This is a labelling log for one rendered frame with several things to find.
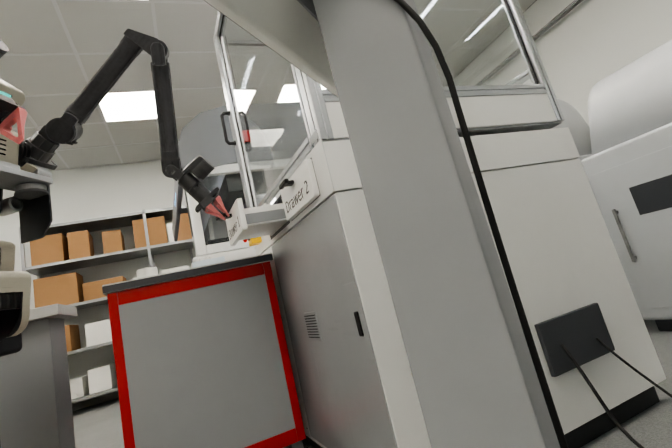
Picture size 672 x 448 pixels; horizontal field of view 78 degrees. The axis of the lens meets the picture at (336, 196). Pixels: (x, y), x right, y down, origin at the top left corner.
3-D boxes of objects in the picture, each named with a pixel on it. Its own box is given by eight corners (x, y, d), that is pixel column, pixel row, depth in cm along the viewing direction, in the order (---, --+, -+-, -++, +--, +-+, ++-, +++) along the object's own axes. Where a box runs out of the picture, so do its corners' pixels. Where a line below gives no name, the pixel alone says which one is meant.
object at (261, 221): (246, 226, 136) (242, 208, 138) (235, 241, 159) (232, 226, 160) (353, 208, 153) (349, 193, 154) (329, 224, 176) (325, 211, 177)
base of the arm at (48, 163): (40, 155, 135) (5, 144, 124) (55, 136, 135) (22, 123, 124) (56, 171, 133) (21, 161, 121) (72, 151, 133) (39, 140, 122)
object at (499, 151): (333, 191, 104) (320, 138, 108) (256, 257, 195) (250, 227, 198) (580, 157, 144) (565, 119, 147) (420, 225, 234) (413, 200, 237)
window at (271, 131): (312, 135, 116) (248, -128, 137) (255, 213, 192) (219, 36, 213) (314, 135, 117) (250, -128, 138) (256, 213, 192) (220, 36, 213)
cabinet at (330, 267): (424, 553, 86) (333, 189, 103) (291, 440, 177) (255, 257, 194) (680, 400, 125) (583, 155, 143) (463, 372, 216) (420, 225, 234)
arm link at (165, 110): (150, 46, 136) (146, 41, 126) (169, 46, 138) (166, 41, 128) (165, 174, 146) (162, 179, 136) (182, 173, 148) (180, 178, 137)
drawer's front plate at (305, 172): (314, 195, 112) (305, 158, 114) (286, 221, 138) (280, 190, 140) (320, 195, 113) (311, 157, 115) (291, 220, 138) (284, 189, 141)
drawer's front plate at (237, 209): (242, 230, 134) (236, 198, 136) (230, 246, 160) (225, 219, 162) (247, 229, 135) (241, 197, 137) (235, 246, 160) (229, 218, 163)
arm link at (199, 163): (165, 166, 145) (162, 170, 137) (188, 142, 145) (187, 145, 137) (192, 189, 149) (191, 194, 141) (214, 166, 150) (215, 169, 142)
